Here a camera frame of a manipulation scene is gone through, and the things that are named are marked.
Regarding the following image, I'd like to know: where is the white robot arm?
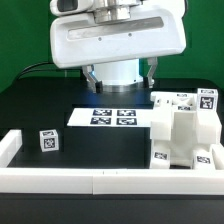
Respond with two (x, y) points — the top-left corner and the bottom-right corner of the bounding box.
(50, 0), (187, 92)

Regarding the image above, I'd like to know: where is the white marker tag sheet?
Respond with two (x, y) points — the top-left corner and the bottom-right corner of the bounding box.
(67, 108), (152, 127)

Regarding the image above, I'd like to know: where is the white U-shaped fence wall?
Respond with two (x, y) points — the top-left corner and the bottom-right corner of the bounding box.
(0, 130), (224, 195)

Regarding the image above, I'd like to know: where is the black cable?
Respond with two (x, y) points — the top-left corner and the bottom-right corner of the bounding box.
(14, 61), (54, 81)

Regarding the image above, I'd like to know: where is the white chair back piece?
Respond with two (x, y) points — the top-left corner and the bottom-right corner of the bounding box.
(150, 91), (222, 144)

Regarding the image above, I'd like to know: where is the white chair seat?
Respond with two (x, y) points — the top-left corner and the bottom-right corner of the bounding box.
(149, 109), (221, 168)

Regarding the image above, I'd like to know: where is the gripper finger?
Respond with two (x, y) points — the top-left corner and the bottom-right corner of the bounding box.
(144, 57), (158, 88)
(82, 65), (102, 93)

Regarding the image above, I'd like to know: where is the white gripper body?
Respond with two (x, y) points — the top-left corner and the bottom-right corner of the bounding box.
(50, 0), (187, 68)

